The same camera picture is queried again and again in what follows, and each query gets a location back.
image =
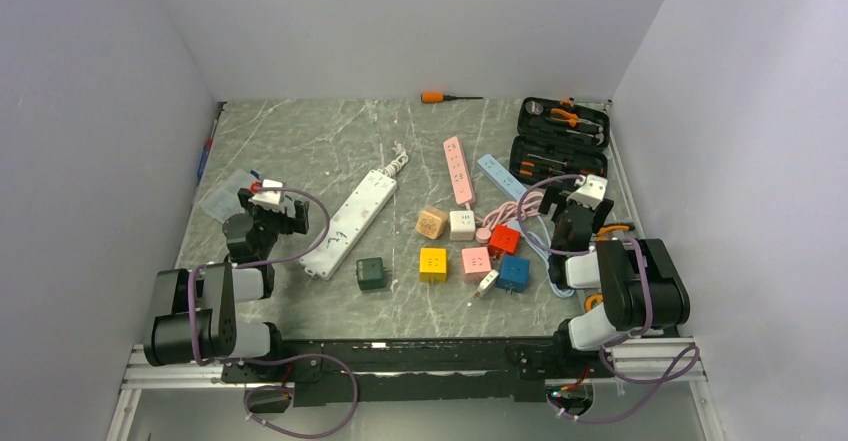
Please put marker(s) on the beige cube socket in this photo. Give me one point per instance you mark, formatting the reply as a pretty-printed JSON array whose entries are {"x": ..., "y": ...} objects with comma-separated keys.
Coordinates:
[{"x": 431, "y": 223}]

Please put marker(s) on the pink power strip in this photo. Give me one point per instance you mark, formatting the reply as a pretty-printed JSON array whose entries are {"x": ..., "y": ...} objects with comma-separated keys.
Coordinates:
[{"x": 459, "y": 172}]

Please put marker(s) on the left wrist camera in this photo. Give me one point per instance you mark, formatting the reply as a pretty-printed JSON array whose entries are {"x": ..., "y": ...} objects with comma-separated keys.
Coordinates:
[{"x": 267, "y": 194}]

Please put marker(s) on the dark green cube socket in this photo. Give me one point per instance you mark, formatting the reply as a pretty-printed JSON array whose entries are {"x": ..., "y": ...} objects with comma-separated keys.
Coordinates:
[{"x": 371, "y": 274}]

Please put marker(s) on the black tool case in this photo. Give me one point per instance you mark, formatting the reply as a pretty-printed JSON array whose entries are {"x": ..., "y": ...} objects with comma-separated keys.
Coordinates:
[{"x": 543, "y": 149}]

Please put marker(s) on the white cube socket top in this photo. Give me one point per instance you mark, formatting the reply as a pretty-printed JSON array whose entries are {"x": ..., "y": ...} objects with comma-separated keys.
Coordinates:
[{"x": 462, "y": 225}]

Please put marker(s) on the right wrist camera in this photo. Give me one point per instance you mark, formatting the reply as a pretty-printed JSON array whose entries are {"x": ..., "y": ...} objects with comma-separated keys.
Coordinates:
[{"x": 589, "y": 191}]

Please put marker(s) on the orange handled screwdriver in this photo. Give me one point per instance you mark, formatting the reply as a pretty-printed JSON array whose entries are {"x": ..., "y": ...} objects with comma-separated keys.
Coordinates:
[{"x": 438, "y": 98}]

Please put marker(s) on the yellow cube socket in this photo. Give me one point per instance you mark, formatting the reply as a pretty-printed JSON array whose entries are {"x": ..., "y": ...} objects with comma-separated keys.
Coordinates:
[{"x": 433, "y": 265}]

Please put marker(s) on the red blue pen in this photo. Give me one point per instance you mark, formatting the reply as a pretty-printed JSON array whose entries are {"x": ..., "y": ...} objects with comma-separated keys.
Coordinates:
[{"x": 206, "y": 149}]

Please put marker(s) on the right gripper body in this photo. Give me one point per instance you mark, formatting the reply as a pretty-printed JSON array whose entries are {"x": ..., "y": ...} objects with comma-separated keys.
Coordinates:
[{"x": 557, "y": 196}]

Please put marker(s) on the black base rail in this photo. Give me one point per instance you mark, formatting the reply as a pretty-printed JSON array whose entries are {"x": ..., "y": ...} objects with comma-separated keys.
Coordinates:
[{"x": 522, "y": 369}]

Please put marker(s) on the orange pliers in grey case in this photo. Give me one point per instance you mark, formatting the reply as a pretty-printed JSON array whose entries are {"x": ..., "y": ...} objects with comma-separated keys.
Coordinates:
[{"x": 605, "y": 231}]

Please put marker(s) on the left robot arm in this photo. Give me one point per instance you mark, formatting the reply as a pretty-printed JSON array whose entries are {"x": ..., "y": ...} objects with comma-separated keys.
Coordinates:
[{"x": 196, "y": 317}]

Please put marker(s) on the blue cube socket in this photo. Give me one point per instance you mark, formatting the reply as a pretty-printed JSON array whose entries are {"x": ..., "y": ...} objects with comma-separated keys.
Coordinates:
[{"x": 513, "y": 274}]

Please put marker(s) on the orange pliers in black case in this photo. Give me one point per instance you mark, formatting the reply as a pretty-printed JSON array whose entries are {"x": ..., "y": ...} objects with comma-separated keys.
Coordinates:
[{"x": 563, "y": 116}]

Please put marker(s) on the light blue power strip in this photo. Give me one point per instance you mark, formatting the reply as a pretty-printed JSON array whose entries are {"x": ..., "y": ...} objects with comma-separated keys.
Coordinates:
[{"x": 499, "y": 175}]

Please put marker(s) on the white cube socket small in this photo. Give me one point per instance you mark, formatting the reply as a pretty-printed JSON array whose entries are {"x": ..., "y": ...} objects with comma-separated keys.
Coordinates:
[{"x": 486, "y": 284}]

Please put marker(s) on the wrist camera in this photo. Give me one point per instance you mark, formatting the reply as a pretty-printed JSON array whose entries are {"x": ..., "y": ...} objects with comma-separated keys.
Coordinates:
[
  {"x": 589, "y": 191},
  {"x": 267, "y": 194}
]

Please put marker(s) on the orange tape measure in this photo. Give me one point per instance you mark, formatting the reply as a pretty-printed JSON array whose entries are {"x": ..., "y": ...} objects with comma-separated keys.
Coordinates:
[{"x": 592, "y": 301}]

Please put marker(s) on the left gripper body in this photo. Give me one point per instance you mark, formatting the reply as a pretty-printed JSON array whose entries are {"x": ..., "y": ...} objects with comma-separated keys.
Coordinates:
[{"x": 271, "y": 223}]

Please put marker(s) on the grey tool case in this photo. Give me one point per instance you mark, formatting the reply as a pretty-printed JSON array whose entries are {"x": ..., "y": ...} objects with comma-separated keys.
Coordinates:
[{"x": 620, "y": 293}]

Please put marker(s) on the clear plastic parts box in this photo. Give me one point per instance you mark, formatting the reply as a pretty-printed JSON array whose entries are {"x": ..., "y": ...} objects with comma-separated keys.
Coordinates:
[{"x": 222, "y": 201}]

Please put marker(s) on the white long power strip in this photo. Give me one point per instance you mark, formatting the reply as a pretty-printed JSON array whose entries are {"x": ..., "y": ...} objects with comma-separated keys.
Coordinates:
[{"x": 349, "y": 223}]

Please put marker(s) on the pink cube socket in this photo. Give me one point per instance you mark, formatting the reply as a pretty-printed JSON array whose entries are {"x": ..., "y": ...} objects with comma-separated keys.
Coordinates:
[{"x": 476, "y": 264}]

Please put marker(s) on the red cube socket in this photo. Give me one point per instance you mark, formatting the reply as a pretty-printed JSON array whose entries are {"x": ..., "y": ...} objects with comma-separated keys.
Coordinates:
[{"x": 503, "y": 241}]

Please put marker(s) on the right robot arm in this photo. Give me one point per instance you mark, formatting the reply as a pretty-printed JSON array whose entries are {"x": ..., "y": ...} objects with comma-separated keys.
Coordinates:
[{"x": 578, "y": 271}]

